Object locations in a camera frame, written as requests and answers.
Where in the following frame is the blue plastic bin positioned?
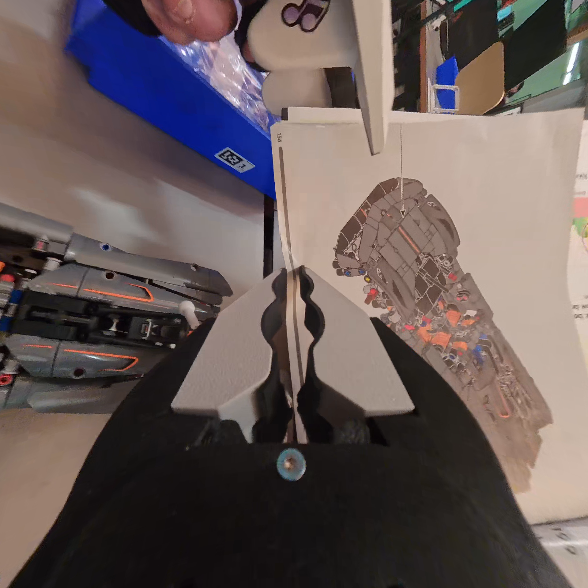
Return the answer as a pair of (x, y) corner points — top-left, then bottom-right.
(64, 0), (277, 200)

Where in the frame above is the person's left hand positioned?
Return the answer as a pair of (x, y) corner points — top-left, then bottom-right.
(140, 0), (239, 45)

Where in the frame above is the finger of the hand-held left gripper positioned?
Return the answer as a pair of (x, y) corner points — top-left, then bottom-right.
(351, 0), (396, 155)

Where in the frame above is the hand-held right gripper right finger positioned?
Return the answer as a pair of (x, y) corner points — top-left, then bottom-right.
(298, 266), (416, 443)

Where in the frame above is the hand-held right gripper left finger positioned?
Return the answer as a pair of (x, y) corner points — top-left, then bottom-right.
(171, 269), (295, 443)

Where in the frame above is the grey lego car model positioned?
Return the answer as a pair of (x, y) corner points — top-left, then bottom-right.
(0, 202), (234, 414)

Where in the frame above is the white instruction booklet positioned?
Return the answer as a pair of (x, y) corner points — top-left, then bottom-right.
(270, 107), (588, 524)

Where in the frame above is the tan wooden chair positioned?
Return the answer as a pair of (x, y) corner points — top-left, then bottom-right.
(455, 41), (506, 115)

